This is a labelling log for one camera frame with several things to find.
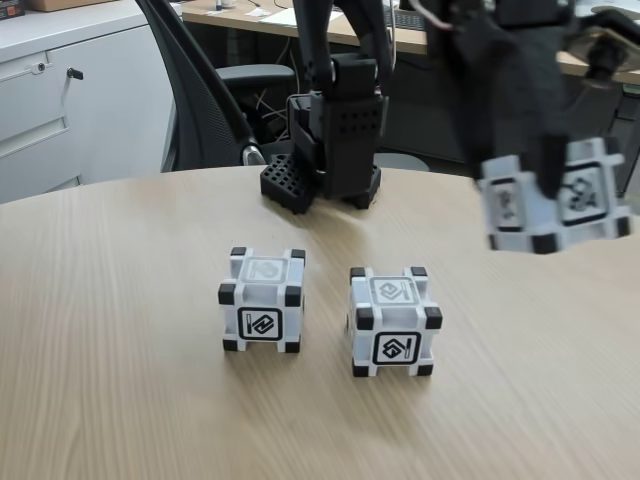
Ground tangled grey cables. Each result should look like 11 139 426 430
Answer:
252 89 294 141

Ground black mesh office chair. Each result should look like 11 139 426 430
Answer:
134 0 296 174

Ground brown cardboard box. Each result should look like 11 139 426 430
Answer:
29 0 96 14

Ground white cube diamond symbol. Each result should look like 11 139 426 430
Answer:
343 266 445 379

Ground black keyboard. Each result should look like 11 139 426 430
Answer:
393 9 432 31

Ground pale wrist cable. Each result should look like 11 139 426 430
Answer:
407 0 456 32

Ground grey metal desk leg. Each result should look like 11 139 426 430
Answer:
610 92 640 199

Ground white cube crossed symbol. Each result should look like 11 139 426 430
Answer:
473 135 632 256

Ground white drawer cabinet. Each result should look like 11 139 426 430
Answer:
0 0 182 206

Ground white cube lightning symbol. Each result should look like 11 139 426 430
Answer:
217 246 306 355

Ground grey round plastic base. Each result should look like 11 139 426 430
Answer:
377 151 431 175

